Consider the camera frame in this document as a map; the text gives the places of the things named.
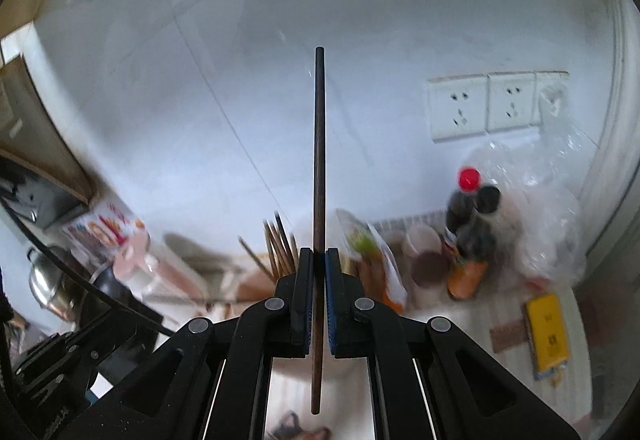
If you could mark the printed colourful carton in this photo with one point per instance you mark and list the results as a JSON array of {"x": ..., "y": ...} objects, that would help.
[{"x": 102, "y": 226}]

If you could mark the white wall socket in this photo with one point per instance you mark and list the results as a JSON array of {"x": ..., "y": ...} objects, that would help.
[
  {"x": 552, "y": 95},
  {"x": 511, "y": 101},
  {"x": 457, "y": 109}
]

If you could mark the dark wooden chopstick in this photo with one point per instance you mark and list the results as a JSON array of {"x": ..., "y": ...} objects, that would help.
[
  {"x": 255, "y": 257},
  {"x": 319, "y": 145}
]

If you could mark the steel kettle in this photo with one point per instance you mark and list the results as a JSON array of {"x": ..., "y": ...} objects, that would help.
[{"x": 47, "y": 282}]

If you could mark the pink cup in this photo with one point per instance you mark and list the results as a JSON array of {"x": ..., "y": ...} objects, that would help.
[{"x": 134, "y": 262}]

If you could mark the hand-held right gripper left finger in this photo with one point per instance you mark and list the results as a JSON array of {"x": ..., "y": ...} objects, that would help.
[{"x": 309, "y": 305}]

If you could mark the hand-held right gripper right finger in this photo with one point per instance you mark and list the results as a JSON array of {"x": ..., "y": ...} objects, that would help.
[{"x": 331, "y": 305}]

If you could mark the brown paper card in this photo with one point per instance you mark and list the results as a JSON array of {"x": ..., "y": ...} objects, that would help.
[{"x": 507, "y": 336}]

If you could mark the white plastic cup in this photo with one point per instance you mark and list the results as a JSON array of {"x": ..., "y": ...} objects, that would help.
[{"x": 420, "y": 237}]

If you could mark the green snack packet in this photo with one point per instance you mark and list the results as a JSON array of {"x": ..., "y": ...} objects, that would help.
[{"x": 372, "y": 260}]

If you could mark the yellow flat box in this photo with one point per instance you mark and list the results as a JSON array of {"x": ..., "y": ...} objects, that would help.
[{"x": 547, "y": 327}]

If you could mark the clear plastic bag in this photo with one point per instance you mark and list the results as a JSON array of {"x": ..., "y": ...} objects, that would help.
[{"x": 545, "y": 220}]

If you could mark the black cap orange label bottle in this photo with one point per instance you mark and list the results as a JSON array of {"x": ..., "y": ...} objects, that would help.
[{"x": 472, "y": 255}]

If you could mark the striped cat print tablecloth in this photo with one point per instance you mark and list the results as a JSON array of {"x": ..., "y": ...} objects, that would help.
[{"x": 475, "y": 360}]

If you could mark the wooden cabinet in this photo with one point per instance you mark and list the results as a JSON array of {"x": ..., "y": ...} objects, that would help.
[{"x": 30, "y": 130}]

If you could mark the red cap dark bottle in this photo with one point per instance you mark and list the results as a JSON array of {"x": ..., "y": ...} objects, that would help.
[{"x": 462, "y": 200}]

